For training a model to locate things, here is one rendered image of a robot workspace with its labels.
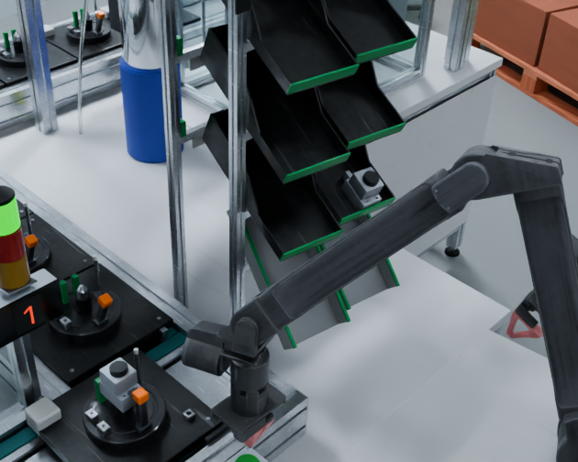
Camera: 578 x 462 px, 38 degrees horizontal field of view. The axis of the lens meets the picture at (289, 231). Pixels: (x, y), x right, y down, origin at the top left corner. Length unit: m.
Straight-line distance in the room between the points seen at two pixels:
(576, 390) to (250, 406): 0.46
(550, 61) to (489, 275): 1.61
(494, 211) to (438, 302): 1.90
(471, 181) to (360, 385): 0.76
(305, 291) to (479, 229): 2.54
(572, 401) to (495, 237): 2.52
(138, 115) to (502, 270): 1.75
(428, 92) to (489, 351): 1.16
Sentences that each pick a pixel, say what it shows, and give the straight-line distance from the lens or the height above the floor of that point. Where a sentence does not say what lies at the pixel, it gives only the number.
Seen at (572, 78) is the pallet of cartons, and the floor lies 0.21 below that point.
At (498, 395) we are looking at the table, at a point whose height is 0.86.
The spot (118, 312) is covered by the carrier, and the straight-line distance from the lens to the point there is 1.67.
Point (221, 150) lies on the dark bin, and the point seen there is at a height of 1.31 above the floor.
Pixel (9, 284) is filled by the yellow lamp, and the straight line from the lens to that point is 1.32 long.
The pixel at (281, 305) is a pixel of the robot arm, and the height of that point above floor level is 1.32.
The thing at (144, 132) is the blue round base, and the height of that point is 0.96.
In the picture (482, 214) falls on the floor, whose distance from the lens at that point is 3.76.
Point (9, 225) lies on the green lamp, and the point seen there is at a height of 1.37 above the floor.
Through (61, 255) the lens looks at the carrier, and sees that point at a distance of 1.86.
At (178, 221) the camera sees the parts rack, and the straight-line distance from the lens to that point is 1.64.
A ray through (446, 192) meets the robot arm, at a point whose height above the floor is 1.53.
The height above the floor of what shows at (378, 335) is 0.86.
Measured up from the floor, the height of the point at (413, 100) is 0.86.
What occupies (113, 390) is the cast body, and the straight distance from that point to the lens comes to 1.42.
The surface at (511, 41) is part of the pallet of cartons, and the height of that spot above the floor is 0.22.
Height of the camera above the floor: 2.10
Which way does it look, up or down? 37 degrees down
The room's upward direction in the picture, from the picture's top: 3 degrees clockwise
